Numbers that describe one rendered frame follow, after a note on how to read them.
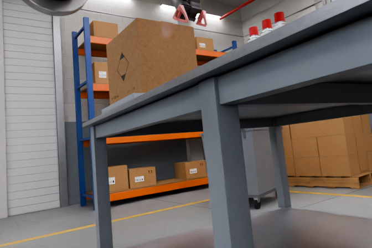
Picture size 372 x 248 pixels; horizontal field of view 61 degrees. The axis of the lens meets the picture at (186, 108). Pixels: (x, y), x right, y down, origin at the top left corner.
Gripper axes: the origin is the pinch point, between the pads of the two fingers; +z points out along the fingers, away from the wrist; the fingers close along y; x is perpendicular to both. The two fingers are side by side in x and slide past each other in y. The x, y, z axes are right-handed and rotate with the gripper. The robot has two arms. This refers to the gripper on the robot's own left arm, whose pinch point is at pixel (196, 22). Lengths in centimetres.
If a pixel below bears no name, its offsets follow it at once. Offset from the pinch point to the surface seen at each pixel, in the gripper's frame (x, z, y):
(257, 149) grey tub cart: 127, -31, 161
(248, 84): -19, 68, -36
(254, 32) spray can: -10.6, 23.3, 8.2
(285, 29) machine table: -32, 73, -42
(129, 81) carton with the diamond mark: 19.2, 17.9, -30.3
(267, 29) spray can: -15.0, 28.5, 7.1
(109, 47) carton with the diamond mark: 21.0, -6.4, -30.1
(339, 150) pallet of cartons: 128, -18, 297
